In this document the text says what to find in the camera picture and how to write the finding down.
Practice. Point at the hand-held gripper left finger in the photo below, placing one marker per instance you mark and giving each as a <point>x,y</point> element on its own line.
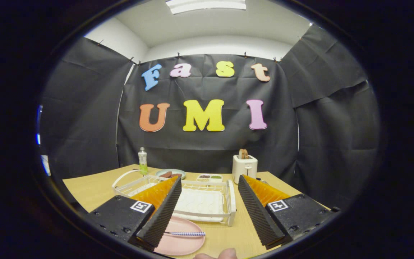
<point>162,216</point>

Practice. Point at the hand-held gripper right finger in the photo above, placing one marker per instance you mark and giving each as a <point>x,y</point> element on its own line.
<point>257,216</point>

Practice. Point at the pink plate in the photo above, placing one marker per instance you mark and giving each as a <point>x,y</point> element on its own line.
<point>185,246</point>

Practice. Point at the light blue plate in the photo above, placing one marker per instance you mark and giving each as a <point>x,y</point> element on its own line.
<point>178,171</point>

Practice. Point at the brown meat piece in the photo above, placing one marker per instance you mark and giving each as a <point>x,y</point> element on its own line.
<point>166,174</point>
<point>176,176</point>

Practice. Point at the white toaster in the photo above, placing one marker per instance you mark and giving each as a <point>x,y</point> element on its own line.
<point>244,169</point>

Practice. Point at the clear bottle with green liquid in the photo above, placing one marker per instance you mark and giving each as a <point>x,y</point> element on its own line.
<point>143,162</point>

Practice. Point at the white divided tray with beans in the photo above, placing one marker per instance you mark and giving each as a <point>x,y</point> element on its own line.
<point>210,179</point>

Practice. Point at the black backdrop cloth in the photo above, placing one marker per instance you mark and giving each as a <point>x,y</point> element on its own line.
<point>207,144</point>

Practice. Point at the ceiling light panel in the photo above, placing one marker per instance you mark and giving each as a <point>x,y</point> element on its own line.
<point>207,5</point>

